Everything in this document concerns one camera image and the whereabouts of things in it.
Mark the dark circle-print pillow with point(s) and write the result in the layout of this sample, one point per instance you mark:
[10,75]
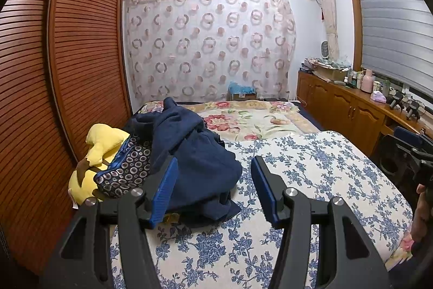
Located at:
[125,170]

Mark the wooden louvered wardrobe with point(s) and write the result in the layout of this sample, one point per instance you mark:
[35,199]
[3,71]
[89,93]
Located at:
[77,55]

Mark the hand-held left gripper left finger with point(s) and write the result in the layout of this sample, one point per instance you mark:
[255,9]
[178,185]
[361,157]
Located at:
[165,194]

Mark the person's right hand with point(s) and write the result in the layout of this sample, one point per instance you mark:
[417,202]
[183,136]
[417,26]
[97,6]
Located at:
[419,218]

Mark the yellow plush toy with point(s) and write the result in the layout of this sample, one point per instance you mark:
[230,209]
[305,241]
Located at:
[101,140]

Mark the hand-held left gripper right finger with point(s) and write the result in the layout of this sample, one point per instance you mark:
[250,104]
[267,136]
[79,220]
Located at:
[265,190]

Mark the row of small bottles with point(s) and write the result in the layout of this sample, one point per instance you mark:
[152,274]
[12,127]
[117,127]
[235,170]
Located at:
[353,80]

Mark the cream floral blanket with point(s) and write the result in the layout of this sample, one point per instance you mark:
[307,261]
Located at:
[250,121]

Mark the purple packet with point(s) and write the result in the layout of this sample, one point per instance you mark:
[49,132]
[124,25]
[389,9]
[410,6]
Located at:
[378,97]

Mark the beige window curtain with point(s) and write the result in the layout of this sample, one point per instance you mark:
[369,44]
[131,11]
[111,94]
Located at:
[328,11]

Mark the navy printed t-shirt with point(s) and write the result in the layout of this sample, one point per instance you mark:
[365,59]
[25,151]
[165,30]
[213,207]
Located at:
[189,153]

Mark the small desk fan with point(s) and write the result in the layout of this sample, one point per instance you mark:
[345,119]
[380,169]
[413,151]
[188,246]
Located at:
[324,48]

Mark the blue plastic bag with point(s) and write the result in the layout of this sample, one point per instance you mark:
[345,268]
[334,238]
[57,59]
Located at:
[240,88]

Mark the pink thermos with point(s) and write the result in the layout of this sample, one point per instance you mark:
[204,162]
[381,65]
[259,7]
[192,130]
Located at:
[367,82]

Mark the circle-print sheer curtain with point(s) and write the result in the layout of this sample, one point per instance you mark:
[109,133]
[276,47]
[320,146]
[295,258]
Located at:
[209,48]

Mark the blue floral white bedsheet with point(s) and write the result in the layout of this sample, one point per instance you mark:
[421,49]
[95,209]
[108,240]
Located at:
[304,167]

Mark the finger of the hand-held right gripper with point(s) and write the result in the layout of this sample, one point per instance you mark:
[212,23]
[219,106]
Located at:
[407,135]

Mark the wooden sideboard cabinet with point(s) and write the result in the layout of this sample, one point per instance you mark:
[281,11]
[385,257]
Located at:
[335,102]

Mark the large cardboard box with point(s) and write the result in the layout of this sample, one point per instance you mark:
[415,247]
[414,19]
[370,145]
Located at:
[330,74]

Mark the grey window blind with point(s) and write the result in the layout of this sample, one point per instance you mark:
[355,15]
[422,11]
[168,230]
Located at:
[395,31]

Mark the small cardboard box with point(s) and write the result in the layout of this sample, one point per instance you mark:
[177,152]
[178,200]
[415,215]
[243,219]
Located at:
[243,97]

